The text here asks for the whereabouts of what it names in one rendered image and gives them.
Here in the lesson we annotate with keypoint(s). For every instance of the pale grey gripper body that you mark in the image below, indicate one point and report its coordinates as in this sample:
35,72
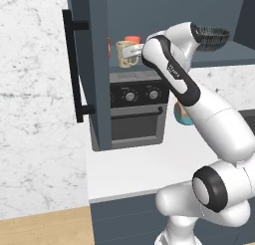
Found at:
132,51

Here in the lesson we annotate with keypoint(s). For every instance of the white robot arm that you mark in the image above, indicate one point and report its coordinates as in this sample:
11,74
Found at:
219,122

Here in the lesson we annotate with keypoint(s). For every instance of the blue-grey cabinet door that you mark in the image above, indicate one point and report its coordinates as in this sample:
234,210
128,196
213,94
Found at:
96,73
246,23

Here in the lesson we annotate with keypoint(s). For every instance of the blue-grey base cabinet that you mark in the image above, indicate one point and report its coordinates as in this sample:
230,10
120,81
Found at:
123,222

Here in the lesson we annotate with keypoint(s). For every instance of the orange cup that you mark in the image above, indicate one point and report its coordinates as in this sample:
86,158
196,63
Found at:
132,39

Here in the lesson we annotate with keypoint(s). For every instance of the beige patterned mug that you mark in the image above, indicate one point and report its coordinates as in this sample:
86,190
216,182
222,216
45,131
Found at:
123,60

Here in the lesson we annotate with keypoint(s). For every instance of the red glass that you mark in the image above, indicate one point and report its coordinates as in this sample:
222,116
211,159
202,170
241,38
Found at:
109,46

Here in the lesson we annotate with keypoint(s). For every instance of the grey toaster oven knob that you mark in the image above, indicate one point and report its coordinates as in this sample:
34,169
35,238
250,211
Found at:
153,94
130,96

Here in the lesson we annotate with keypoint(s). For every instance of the black toaster oven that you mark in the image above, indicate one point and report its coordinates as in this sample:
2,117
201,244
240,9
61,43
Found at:
136,129

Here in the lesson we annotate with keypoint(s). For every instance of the teal bowl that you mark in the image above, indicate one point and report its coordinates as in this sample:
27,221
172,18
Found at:
182,119

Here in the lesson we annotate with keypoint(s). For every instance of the black hob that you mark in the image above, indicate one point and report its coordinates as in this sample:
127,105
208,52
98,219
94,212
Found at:
248,118

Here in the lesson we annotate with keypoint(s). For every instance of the blue-grey wall cabinet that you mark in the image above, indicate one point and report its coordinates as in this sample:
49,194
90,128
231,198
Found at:
172,10

